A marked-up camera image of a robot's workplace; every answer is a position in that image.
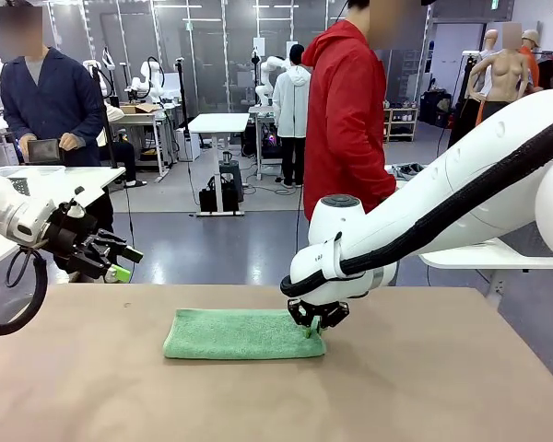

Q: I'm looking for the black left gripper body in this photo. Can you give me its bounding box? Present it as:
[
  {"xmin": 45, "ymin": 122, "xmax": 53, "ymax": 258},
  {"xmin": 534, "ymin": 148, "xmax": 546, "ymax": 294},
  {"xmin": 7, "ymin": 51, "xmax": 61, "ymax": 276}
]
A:
[{"xmin": 40, "ymin": 202, "xmax": 103, "ymax": 280}]

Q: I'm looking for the green terry towel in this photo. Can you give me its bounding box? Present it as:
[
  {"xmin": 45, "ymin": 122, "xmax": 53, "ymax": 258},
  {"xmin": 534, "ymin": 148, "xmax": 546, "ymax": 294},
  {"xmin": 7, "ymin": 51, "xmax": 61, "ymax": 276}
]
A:
[{"xmin": 161, "ymin": 307, "xmax": 328, "ymax": 362}]

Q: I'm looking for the black tablet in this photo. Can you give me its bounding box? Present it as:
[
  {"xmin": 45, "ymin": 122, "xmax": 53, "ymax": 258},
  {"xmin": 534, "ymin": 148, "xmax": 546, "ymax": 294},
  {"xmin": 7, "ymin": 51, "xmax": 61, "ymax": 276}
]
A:
[{"xmin": 26, "ymin": 137, "xmax": 65, "ymax": 166}]

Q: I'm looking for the white table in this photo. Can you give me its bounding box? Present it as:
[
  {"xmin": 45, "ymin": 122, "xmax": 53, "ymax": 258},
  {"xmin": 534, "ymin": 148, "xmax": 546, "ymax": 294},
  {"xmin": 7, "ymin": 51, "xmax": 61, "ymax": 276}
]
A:
[
  {"xmin": 377, "ymin": 163, "xmax": 553, "ymax": 298},
  {"xmin": 187, "ymin": 112, "xmax": 251, "ymax": 217},
  {"xmin": 0, "ymin": 165, "xmax": 127, "ymax": 268}
]

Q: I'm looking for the clear plastic container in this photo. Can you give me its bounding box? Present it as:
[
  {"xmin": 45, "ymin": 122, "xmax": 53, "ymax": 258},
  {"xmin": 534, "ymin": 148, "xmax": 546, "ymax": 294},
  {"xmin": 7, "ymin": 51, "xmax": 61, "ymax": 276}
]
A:
[{"xmin": 0, "ymin": 164, "xmax": 68, "ymax": 180}]

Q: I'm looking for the seated person in white top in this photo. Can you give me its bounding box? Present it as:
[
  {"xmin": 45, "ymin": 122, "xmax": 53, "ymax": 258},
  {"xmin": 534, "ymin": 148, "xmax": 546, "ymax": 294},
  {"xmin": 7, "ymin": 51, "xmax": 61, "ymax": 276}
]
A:
[{"xmin": 99, "ymin": 103, "xmax": 147, "ymax": 189}]

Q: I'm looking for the grey plastic stool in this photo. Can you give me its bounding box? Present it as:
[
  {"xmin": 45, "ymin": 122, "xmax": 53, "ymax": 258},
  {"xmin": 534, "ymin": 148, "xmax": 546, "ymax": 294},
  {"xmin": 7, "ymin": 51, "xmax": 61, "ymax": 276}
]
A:
[{"xmin": 218, "ymin": 160, "xmax": 245, "ymax": 204}]

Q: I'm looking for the white desk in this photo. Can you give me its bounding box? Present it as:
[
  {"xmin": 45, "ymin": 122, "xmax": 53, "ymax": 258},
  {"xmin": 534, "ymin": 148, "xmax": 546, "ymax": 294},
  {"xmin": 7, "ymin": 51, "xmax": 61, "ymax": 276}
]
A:
[{"xmin": 112, "ymin": 109, "xmax": 179, "ymax": 184}]

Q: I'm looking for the person in navy coat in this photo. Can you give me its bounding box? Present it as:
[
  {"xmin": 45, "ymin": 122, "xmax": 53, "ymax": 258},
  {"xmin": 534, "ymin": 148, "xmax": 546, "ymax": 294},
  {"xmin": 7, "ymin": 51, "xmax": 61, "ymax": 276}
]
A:
[{"xmin": 0, "ymin": 4, "xmax": 117, "ymax": 285}]

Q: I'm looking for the open cardboard box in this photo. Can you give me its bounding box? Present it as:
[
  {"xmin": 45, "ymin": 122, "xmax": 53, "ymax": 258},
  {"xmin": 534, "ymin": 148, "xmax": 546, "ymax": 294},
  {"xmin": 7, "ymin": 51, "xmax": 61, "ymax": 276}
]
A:
[{"xmin": 118, "ymin": 102, "xmax": 163, "ymax": 116}]

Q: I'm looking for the person in red jacket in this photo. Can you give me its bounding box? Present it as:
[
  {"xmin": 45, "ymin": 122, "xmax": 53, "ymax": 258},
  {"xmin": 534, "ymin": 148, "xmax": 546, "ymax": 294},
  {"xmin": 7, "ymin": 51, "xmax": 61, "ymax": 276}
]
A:
[{"xmin": 301, "ymin": 0, "xmax": 400, "ymax": 225}]

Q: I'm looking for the wooden shelf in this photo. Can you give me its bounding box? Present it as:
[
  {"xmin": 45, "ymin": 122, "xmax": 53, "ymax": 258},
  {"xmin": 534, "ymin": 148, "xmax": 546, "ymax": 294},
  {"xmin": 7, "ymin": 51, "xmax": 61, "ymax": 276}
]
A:
[{"xmin": 381, "ymin": 106, "xmax": 420, "ymax": 144}]

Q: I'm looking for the person in white coat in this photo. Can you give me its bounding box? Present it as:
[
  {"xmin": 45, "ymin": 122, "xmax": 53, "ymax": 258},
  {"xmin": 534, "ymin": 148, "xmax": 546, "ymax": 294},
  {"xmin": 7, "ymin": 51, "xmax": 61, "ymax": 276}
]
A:
[{"xmin": 271, "ymin": 43, "xmax": 312, "ymax": 189}]

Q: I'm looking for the black luggage bag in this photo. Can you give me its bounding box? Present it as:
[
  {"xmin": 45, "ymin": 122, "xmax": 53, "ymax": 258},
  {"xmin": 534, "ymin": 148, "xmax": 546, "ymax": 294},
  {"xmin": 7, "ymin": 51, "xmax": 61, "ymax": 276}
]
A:
[{"xmin": 418, "ymin": 89, "xmax": 453, "ymax": 129}]

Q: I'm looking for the bare beige mannequin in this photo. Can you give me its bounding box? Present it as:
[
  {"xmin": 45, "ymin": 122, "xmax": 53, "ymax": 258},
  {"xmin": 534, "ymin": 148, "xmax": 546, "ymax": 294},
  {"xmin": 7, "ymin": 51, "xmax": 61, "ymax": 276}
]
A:
[{"xmin": 465, "ymin": 21, "xmax": 535, "ymax": 123}]

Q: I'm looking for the white mannequin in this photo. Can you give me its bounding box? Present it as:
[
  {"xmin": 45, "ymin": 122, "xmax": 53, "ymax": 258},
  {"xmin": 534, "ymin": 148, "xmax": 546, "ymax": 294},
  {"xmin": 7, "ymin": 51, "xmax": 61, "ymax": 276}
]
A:
[{"xmin": 460, "ymin": 29, "xmax": 500, "ymax": 105}]

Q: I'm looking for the mannequin with orange clothes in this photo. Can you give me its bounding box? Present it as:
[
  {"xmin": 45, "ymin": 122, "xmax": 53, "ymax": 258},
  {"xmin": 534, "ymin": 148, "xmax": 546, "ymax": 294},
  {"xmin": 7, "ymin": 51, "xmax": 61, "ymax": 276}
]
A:
[{"xmin": 518, "ymin": 28, "xmax": 543, "ymax": 91}]

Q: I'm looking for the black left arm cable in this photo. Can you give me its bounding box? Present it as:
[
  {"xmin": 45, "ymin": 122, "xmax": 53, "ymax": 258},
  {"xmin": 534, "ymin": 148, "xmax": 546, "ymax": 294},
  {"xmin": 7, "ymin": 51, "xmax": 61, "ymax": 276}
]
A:
[{"xmin": 0, "ymin": 246, "xmax": 51, "ymax": 337}]

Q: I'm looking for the black right arm cable sleeve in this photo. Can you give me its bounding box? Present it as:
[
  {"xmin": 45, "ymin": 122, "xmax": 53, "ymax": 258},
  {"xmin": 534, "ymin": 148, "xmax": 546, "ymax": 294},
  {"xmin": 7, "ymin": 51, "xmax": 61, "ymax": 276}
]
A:
[{"xmin": 279, "ymin": 111, "xmax": 553, "ymax": 298}]

